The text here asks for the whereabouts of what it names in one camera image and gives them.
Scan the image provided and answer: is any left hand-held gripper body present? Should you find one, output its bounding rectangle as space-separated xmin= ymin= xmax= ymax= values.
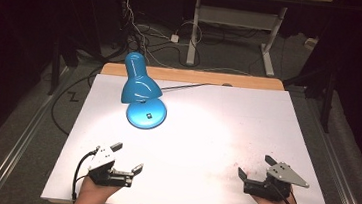
xmin=85 ymin=142 xmax=138 ymax=190

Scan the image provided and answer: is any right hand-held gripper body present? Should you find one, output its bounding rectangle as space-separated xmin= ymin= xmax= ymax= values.
xmin=242 ymin=159 xmax=313 ymax=204

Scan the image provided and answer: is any person's left hand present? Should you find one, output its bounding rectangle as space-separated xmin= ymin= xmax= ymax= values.
xmin=78 ymin=174 xmax=123 ymax=204

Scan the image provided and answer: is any white table board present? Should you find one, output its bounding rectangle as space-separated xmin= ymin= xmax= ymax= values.
xmin=40 ymin=68 xmax=345 ymax=204

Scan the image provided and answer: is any blue desk lamp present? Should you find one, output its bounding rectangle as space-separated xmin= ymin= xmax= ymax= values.
xmin=117 ymin=50 xmax=173 ymax=133

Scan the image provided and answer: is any black metal stand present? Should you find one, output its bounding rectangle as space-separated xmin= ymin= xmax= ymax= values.
xmin=319 ymin=70 xmax=338 ymax=134
xmin=46 ymin=37 xmax=64 ymax=97

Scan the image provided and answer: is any small white box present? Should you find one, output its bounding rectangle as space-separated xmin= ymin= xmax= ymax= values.
xmin=304 ymin=36 xmax=320 ymax=52

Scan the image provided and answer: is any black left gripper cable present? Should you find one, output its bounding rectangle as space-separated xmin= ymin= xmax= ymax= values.
xmin=70 ymin=147 xmax=99 ymax=204

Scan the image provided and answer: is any aluminium floor rail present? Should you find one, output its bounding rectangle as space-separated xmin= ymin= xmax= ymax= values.
xmin=288 ymin=89 xmax=362 ymax=204
xmin=0 ymin=58 xmax=73 ymax=204

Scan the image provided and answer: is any black floor cable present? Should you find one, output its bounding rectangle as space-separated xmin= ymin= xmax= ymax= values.
xmin=47 ymin=64 xmax=104 ymax=139

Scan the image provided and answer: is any black lamp cable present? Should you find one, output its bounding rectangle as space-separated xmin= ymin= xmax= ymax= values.
xmin=161 ymin=77 xmax=233 ymax=98

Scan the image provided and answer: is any tangle of cables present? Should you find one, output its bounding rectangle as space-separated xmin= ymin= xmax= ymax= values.
xmin=110 ymin=0 xmax=210 ymax=72

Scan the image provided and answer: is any white metal desk frame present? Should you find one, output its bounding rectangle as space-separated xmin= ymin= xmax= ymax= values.
xmin=171 ymin=0 xmax=334 ymax=83

